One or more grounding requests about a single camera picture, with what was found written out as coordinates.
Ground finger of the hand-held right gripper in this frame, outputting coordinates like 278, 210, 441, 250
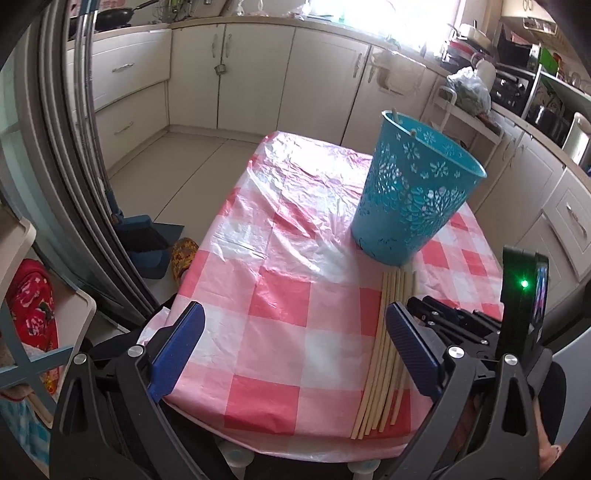
418, 295, 504, 330
406, 299, 502, 358

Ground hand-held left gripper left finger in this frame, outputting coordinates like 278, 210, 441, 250
48, 301, 218, 480

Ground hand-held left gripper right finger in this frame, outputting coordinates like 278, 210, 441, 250
385, 301, 541, 480

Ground bundle of wooden chopsticks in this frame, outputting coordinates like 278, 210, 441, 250
351, 265, 419, 440

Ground teal perforated plastic basket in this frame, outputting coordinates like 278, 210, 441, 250
350, 110, 488, 267

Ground person's right forearm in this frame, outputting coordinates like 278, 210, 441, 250
531, 357, 568, 444

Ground patterned slipper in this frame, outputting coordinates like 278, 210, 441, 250
170, 237, 200, 281

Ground blue dustpan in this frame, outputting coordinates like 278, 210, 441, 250
119, 215, 185, 280

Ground pink white checked tablecloth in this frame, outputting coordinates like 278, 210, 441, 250
137, 130, 506, 446

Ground white shelf rack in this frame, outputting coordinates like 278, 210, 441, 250
0, 217, 98, 430

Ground red floral bag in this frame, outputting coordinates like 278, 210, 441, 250
6, 258, 60, 354

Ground blue broom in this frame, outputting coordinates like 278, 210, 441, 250
102, 178, 126, 229

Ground white jar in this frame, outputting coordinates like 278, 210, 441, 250
561, 112, 591, 164

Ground white kitchen cart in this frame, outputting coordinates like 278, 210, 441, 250
431, 85, 504, 164

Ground dark metal pot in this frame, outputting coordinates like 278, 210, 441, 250
526, 104, 571, 144

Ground plastic bag of greens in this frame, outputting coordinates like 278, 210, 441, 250
445, 66, 492, 116

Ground white kettle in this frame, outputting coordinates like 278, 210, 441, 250
471, 58, 497, 86

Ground green box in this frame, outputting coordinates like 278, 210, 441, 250
538, 46, 561, 77

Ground cream kitchen cabinets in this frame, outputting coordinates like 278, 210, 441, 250
65, 16, 591, 287

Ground black wok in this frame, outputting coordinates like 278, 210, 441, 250
95, 0, 160, 26

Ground utensil rack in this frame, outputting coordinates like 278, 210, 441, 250
154, 0, 197, 21

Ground grey metal door frame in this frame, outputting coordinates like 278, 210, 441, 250
14, 0, 158, 324

